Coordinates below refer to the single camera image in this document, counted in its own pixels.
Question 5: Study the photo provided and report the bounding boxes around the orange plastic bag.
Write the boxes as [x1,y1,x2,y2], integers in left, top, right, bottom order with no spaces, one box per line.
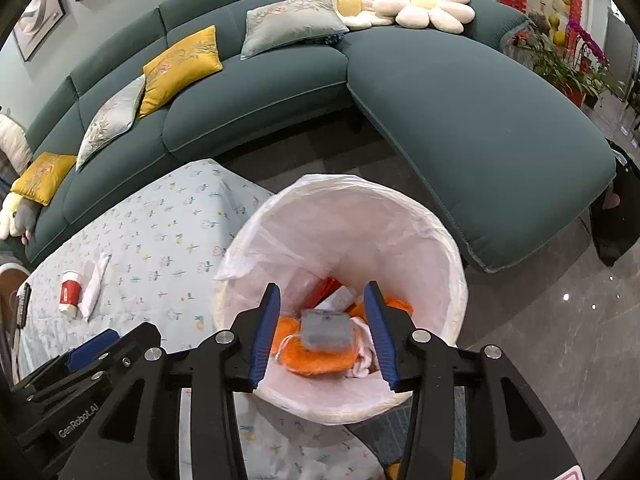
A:
[269,294,417,378]

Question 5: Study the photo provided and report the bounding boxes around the grey small pouch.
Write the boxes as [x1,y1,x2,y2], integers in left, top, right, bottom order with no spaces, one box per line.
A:
[300,309,355,353]

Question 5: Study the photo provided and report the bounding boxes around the red envelope packet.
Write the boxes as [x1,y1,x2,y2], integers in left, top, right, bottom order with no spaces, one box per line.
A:
[311,276,343,308]

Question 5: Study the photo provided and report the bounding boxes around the white paper towel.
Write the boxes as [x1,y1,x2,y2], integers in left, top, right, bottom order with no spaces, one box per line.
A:
[78,252,112,322]

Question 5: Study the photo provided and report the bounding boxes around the black gold cigarette box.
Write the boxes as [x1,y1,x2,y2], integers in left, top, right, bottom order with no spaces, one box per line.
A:
[316,286,357,313]

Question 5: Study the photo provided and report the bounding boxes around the white sock with red tie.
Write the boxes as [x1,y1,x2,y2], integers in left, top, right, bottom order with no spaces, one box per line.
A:
[346,316,378,378]

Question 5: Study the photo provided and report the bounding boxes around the white lined trash bin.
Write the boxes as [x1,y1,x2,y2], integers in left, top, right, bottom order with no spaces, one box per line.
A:
[211,173,471,427]

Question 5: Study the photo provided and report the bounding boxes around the black remote on table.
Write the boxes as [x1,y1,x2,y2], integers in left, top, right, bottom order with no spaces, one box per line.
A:
[16,282,32,330]

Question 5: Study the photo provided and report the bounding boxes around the wooden round chair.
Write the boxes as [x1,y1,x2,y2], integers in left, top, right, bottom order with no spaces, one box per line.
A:
[0,262,29,358]

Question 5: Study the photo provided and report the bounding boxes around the floral light blue tablecloth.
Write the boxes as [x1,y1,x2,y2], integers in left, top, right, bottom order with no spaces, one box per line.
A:
[17,159,384,479]

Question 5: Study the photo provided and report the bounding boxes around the grey white plush toy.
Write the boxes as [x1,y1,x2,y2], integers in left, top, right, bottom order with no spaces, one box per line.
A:
[0,192,42,246]

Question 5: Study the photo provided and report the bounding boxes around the yellow trousers of operator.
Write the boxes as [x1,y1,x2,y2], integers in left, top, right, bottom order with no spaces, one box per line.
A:
[385,458,466,480]

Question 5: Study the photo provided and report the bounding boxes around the yellow cushion left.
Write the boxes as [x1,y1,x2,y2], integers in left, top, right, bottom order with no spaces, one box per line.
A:
[11,152,76,206]

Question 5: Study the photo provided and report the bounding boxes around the yellow cushion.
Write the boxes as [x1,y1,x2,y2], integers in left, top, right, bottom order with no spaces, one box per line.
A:
[138,25,224,118]
[11,152,76,206]

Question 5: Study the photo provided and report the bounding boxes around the white plush toy standing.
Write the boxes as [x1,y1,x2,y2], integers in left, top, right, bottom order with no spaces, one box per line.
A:
[0,113,32,176]

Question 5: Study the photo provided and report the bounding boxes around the grey embroidered cushion left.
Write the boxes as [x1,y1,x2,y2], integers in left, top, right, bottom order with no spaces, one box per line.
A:
[75,74,146,171]

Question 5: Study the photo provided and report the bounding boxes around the grey embroidered cushion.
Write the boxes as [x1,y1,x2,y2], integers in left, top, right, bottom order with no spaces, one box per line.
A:
[75,74,146,171]
[240,0,348,60]

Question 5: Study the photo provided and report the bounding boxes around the dark green sectional sofa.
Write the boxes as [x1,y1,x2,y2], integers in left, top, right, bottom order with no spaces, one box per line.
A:
[26,0,615,272]

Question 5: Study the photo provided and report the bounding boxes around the black bag on floor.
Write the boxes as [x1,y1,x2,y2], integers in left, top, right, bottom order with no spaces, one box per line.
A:
[590,141,640,268]

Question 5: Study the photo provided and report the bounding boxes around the yellow cushion centre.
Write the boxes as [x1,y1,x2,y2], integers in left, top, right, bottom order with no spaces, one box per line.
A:
[138,25,224,118]

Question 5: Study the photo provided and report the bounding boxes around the grey embroidered cushion right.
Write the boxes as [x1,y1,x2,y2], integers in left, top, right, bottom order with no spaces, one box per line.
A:
[240,0,348,60]

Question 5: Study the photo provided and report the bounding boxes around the white daisy cushion lower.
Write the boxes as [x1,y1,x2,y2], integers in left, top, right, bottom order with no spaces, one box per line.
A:
[372,0,476,35]

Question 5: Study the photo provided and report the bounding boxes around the potted flowering plant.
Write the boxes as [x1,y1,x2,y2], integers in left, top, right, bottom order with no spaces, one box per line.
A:
[509,11,620,107]

